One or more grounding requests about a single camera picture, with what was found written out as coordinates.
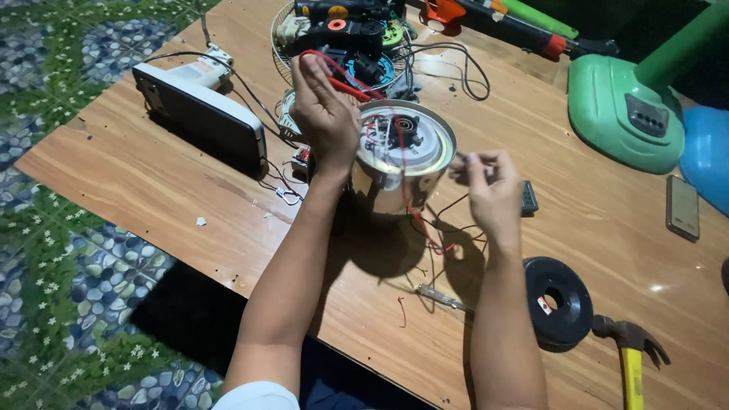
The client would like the red multimeter probe with lead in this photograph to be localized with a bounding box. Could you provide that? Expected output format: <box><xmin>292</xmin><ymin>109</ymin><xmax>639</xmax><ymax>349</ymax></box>
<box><xmin>299</xmin><ymin>49</ymin><xmax>456</xmax><ymax>255</ymax></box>

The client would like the thin black appliance cable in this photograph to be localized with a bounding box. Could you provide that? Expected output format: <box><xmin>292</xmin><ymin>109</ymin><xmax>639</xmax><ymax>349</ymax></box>
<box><xmin>142</xmin><ymin>51</ymin><xmax>306</xmax><ymax>207</ymax></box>

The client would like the green plastic stick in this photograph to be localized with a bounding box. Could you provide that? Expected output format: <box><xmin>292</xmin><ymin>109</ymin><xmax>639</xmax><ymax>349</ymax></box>
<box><xmin>500</xmin><ymin>0</ymin><xmax>580</xmax><ymax>40</ymax></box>

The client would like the wire fan guard with parts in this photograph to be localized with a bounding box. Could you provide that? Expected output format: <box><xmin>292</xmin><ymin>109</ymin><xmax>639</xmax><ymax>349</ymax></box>
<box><xmin>270</xmin><ymin>0</ymin><xmax>418</xmax><ymax>107</ymax></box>

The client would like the white round plastic part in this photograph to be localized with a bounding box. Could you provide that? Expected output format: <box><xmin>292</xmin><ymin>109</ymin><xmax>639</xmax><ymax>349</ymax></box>
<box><xmin>277</xmin><ymin>88</ymin><xmax>309</xmax><ymax>142</ymax></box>

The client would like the black multimeter probe with lead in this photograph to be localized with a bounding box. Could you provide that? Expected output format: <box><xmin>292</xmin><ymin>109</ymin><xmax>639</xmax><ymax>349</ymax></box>
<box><xmin>424</xmin><ymin>151</ymin><xmax>488</xmax><ymax>285</ymax></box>

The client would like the green fan base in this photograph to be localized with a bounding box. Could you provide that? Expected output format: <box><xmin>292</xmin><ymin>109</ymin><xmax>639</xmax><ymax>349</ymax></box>
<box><xmin>567</xmin><ymin>0</ymin><xmax>729</xmax><ymax>175</ymax></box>

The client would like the yellow handled claw hammer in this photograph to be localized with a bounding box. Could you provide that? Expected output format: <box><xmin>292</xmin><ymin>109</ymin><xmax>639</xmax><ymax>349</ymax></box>
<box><xmin>592</xmin><ymin>314</ymin><xmax>672</xmax><ymax>410</ymax></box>

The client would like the stainless steel kettle body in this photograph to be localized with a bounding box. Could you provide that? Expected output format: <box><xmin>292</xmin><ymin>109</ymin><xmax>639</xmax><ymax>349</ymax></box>
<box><xmin>349</xmin><ymin>99</ymin><xmax>458</xmax><ymax>216</ymax></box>

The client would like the clear handled screwdriver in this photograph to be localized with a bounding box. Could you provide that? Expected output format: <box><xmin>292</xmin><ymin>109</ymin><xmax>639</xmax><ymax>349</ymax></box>
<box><xmin>415</xmin><ymin>284</ymin><xmax>475</xmax><ymax>315</ymax></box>

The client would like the white and black appliance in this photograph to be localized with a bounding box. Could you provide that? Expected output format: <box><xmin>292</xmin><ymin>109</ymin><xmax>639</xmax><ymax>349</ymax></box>
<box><xmin>131</xmin><ymin>44</ymin><xmax>269</xmax><ymax>178</ymax></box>

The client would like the person's white sleeve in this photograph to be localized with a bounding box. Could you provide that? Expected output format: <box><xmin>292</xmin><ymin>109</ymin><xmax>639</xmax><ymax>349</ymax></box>
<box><xmin>211</xmin><ymin>380</ymin><xmax>301</xmax><ymax>410</ymax></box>

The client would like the dark smartphone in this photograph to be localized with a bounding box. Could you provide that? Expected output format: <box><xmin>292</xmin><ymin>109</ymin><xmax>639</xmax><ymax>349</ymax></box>
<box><xmin>665</xmin><ymin>174</ymin><xmax>701</xmax><ymax>243</ymax></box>

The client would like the blue round plastic object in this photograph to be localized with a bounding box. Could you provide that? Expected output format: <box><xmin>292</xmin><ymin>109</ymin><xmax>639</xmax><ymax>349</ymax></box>
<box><xmin>679</xmin><ymin>105</ymin><xmax>729</xmax><ymax>218</ymax></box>

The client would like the small black multimeter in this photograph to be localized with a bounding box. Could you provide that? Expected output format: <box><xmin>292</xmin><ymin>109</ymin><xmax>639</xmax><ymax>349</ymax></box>
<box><xmin>521</xmin><ymin>180</ymin><xmax>540</xmax><ymax>218</ymax></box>

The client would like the looped black cable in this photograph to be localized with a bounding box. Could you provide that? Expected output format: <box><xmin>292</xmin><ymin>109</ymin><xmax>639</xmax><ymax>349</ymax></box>
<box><xmin>408</xmin><ymin>42</ymin><xmax>492</xmax><ymax>103</ymax></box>

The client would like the person's right hand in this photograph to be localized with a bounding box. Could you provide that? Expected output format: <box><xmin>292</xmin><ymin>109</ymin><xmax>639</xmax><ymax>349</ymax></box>
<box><xmin>449</xmin><ymin>150</ymin><xmax>525</xmax><ymax>238</ymax></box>

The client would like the person's left hand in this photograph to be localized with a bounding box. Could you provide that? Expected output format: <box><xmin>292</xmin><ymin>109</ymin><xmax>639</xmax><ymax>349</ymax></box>
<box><xmin>289</xmin><ymin>55</ymin><xmax>362</xmax><ymax>175</ymax></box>

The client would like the small grey and red component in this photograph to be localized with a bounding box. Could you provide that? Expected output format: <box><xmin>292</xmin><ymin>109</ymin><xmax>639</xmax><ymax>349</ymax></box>
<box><xmin>291</xmin><ymin>145</ymin><xmax>313</xmax><ymax>181</ymax></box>

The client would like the long black and red tool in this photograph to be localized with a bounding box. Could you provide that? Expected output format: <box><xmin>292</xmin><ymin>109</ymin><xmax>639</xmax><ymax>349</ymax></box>
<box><xmin>407</xmin><ymin>0</ymin><xmax>621</xmax><ymax>63</ymax></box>

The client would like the black wire spool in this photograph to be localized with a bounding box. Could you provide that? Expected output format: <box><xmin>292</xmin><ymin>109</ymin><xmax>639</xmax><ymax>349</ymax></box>
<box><xmin>522</xmin><ymin>256</ymin><xmax>595</xmax><ymax>353</ymax></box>

